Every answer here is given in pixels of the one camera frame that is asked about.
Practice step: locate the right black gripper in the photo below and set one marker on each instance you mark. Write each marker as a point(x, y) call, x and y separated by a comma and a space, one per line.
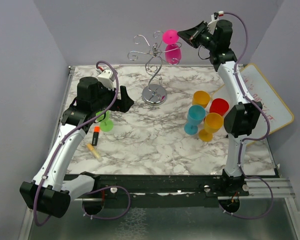
point(190, 36)

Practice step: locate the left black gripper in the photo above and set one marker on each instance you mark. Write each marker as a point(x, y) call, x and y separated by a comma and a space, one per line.
point(123, 104)

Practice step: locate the pink wine glass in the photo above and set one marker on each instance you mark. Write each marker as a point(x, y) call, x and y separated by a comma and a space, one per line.
point(172, 51)

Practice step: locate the green wine glass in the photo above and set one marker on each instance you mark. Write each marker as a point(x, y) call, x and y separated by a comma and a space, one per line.
point(105, 123)

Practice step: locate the yellow wine glass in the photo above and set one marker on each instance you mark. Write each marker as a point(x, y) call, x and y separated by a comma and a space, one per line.
point(201, 98)

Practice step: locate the blue wine glass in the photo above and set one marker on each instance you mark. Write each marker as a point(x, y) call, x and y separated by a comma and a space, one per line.
point(195, 116)

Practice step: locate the red wine glass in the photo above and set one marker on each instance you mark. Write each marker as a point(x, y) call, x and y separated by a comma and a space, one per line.
point(219, 106)

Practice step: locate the orange wine glass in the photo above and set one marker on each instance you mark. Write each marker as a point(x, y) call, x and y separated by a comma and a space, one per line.
point(212, 124)

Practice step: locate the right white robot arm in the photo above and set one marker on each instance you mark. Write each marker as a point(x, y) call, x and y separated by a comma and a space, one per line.
point(242, 118)

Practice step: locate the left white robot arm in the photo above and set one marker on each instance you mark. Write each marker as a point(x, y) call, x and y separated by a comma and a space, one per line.
point(47, 193)

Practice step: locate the chrome wine glass rack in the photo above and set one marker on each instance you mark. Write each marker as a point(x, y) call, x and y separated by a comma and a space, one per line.
point(154, 94)

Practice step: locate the orange capped marker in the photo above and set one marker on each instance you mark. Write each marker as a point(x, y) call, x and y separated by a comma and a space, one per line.
point(95, 136)

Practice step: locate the beige tube on table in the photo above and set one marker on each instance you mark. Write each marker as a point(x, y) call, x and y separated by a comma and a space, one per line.
point(94, 152)

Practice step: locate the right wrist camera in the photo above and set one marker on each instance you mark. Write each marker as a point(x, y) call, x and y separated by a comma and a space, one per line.
point(214, 19)

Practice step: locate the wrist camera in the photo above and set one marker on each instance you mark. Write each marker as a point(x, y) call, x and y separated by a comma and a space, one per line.
point(107, 79)
point(214, 19)

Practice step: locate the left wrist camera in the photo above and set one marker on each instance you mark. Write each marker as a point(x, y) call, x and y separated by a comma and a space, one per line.
point(107, 79)

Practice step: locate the aluminium frame rail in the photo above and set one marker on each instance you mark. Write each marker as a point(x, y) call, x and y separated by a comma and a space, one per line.
point(57, 120)

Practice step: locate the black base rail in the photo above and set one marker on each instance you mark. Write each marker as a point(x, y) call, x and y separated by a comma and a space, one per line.
point(162, 191)

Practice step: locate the whiteboard with yellow frame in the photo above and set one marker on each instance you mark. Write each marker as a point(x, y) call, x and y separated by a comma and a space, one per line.
point(277, 112)

